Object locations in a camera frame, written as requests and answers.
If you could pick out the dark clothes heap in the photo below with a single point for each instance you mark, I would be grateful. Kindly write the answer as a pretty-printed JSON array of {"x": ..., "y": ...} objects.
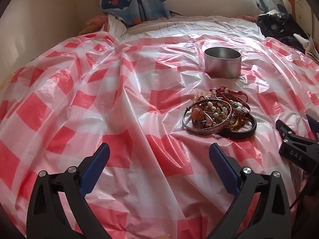
[{"x": 276, "y": 27}]

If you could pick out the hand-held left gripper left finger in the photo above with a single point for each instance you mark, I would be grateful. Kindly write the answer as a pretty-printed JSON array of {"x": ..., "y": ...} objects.
[{"x": 96, "y": 166}]

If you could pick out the pink checkered plastic sheet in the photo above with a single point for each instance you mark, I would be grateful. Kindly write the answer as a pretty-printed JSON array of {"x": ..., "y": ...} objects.
[{"x": 99, "y": 92}]

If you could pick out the pink pillow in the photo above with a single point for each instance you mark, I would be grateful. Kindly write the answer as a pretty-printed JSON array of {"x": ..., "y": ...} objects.
[{"x": 96, "y": 22}]

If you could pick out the round metal bowl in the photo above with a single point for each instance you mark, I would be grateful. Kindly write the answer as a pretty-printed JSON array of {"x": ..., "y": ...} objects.
[{"x": 221, "y": 63}]

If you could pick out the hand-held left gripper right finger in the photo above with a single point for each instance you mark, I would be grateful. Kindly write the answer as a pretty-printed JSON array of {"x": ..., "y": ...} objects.
[{"x": 223, "y": 166}]

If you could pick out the beige cloth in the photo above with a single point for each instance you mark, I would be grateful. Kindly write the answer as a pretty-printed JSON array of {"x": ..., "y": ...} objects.
[{"x": 309, "y": 47}]

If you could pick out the white striped pillow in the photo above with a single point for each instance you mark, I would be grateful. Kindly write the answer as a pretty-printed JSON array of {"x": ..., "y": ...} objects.
[{"x": 117, "y": 27}]

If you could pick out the cream wardrobe with stickers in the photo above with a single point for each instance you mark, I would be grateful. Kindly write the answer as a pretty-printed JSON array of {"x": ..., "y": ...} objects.
[{"x": 304, "y": 10}]

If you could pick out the white bedsheet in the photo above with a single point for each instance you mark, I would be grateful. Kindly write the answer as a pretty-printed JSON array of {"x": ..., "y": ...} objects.
[{"x": 187, "y": 27}]

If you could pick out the whale print curtain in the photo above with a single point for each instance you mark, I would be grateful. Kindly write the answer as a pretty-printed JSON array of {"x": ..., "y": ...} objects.
[{"x": 117, "y": 2}]

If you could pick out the thin silver bangle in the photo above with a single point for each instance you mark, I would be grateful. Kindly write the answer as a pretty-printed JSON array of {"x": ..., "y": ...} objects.
[{"x": 248, "y": 107}]

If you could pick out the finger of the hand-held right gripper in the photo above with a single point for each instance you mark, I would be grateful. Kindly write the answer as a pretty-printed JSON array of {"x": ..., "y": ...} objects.
[
  {"x": 313, "y": 124},
  {"x": 284, "y": 130}
]

